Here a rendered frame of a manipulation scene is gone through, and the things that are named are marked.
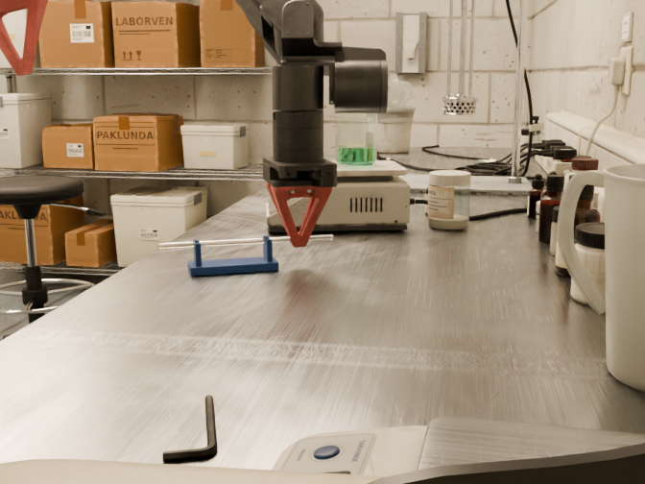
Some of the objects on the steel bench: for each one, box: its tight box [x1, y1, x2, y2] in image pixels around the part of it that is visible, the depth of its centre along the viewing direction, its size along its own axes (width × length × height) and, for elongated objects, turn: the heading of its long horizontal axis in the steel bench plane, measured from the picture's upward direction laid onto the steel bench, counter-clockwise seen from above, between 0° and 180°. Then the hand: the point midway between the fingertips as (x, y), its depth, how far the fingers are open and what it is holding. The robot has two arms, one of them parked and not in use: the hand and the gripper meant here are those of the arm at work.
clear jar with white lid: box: [427, 170, 471, 231], centre depth 113 cm, size 6×6×8 cm
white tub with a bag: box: [377, 77, 416, 154], centre depth 223 cm, size 14×14×21 cm
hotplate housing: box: [266, 176, 415, 233], centre depth 116 cm, size 22×13×8 cm, turn 95°
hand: (298, 239), depth 91 cm, fingers closed, pressing on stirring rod
